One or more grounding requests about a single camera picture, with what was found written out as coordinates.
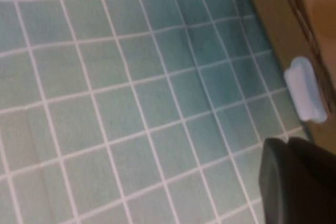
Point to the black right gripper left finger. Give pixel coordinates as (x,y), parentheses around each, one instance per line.
(275,182)

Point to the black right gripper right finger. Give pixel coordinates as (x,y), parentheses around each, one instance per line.
(315,187)

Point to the cardboard drawer with window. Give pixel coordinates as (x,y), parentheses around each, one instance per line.
(270,11)

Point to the green checked tablecloth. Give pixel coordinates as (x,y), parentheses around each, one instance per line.
(105,103)

